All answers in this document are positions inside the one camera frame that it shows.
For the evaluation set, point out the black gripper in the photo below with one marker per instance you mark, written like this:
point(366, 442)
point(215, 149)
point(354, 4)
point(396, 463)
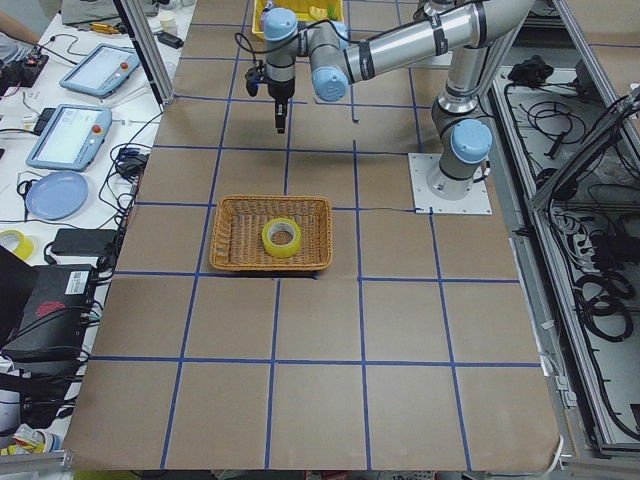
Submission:
point(278, 90)

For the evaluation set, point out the yellow tape roll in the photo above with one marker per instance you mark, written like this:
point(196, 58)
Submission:
point(17, 243)
point(281, 238)

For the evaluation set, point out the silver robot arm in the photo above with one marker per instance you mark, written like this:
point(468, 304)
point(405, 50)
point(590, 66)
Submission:
point(474, 34)

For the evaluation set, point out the yellow tape roll on desk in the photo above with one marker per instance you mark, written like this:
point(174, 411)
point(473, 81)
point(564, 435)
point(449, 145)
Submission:
point(17, 243)

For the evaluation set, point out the yellow woven basket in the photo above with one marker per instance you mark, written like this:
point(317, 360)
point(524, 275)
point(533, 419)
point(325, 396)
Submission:
point(299, 7)

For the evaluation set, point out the yellow toy banana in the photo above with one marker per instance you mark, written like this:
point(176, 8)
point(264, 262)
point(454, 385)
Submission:
point(318, 13)

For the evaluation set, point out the brown wicker basket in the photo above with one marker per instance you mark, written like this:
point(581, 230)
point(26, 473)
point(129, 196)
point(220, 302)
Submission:
point(236, 243)

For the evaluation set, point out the upper blue teach pendant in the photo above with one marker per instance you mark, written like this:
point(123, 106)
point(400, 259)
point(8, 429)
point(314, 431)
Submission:
point(102, 71)

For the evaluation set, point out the blue teach pendant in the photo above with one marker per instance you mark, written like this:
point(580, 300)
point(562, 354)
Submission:
point(102, 71)
point(71, 138)

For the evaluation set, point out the lower blue teach pendant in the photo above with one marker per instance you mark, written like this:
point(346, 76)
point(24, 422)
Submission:
point(71, 138)

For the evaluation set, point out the blue plastic plate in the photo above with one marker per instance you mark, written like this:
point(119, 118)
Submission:
point(57, 195)

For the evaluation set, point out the black power adapter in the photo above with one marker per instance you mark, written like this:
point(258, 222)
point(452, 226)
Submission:
point(82, 242)

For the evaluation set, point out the black computer box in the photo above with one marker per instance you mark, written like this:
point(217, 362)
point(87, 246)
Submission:
point(55, 318)

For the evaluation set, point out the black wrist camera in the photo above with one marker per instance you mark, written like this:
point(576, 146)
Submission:
point(253, 80)

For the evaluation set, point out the aluminium frame post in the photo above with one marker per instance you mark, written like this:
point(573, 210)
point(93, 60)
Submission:
point(132, 15)

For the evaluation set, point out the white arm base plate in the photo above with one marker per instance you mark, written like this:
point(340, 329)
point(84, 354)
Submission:
point(434, 193)

